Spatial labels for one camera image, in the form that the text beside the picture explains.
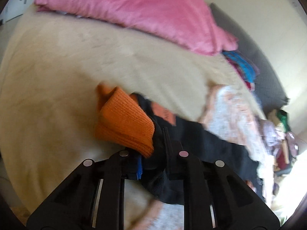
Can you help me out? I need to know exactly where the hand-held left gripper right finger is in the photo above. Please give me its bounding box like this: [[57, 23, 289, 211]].
[[162, 127, 281, 230]]

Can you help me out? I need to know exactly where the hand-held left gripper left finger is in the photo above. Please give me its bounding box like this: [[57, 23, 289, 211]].
[[26, 150, 144, 230]]

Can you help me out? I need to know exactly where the black garment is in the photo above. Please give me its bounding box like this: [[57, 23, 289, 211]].
[[130, 93, 261, 205]]

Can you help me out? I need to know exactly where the orange knit garment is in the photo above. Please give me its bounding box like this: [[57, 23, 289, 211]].
[[94, 83, 155, 159]]

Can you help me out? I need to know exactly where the pile of mixed clothes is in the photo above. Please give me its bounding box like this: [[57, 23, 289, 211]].
[[269, 131, 301, 181]]

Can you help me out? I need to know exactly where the peach floral bedspread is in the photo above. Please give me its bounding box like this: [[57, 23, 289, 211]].
[[132, 84, 276, 230]]

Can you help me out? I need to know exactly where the lilac crumpled cloth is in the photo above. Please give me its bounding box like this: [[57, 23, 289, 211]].
[[261, 119, 286, 147]]

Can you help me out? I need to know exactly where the maroon cloth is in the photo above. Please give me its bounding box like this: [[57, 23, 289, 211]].
[[242, 80, 256, 92]]

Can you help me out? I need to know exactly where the green cloth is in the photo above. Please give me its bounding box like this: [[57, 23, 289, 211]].
[[276, 110, 290, 133]]

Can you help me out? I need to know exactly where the beige blanket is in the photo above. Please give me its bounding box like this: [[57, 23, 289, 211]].
[[0, 7, 264, 224]]

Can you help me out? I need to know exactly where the blue striped cloth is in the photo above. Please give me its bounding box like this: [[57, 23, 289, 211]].
[[222, 50, 261, 82]]

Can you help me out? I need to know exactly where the grey padded headboard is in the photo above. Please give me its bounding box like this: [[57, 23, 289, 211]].
[[208, 2, 290, 112]]

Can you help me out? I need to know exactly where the white wardrobe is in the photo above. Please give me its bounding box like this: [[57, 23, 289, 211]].
[[0, 0, 39, 27]]

